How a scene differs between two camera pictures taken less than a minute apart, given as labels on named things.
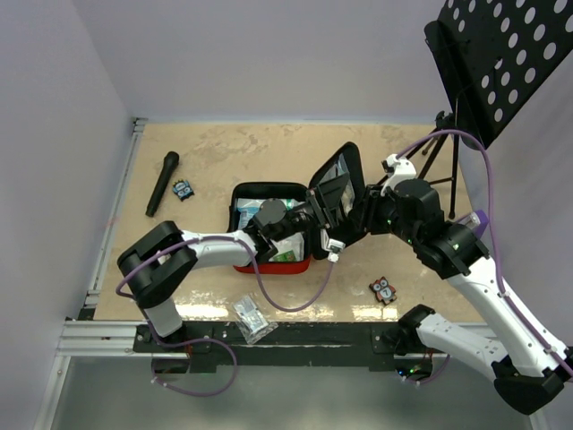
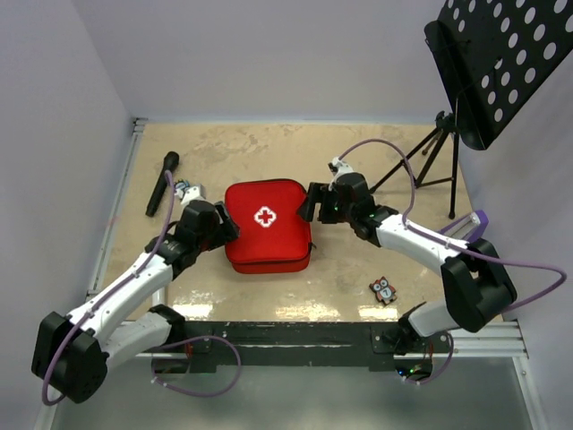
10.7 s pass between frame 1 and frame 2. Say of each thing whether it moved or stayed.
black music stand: stayed
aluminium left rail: stayed
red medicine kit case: moved
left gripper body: moved
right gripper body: moved
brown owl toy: stayed
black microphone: stayed
